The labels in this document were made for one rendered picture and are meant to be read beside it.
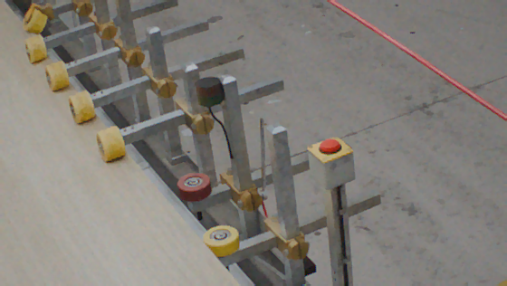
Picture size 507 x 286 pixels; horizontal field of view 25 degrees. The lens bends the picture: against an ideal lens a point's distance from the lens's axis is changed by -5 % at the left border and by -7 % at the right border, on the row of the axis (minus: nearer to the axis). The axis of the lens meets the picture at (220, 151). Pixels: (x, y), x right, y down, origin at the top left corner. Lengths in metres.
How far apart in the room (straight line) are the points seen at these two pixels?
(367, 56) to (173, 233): 2.82
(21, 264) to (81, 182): 0.37
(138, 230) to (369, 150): 2.06
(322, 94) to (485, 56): 0.82
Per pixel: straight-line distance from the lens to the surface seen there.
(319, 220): 2.82
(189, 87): 3.06
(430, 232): 4.22
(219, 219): 3.16
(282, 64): 5.46
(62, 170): 3.11
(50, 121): 3.37
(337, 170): 2.36
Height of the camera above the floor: 2.43
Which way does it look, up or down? 30 degrees down
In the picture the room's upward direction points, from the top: 9 degrees counter-clockwise
